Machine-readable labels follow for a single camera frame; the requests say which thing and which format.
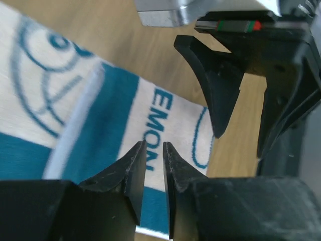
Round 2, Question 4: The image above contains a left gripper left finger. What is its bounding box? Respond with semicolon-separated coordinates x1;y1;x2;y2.
1;141;146;240

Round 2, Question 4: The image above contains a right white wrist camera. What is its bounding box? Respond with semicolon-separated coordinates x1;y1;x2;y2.
134;0;281;28

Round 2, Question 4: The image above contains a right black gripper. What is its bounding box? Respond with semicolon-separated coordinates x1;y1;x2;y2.
174;1;320;176

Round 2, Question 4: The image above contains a teal and cream Doraemon towel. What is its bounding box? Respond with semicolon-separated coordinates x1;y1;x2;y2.
1;4;214;239

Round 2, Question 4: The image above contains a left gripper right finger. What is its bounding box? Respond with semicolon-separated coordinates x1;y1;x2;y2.
163;142;320;240

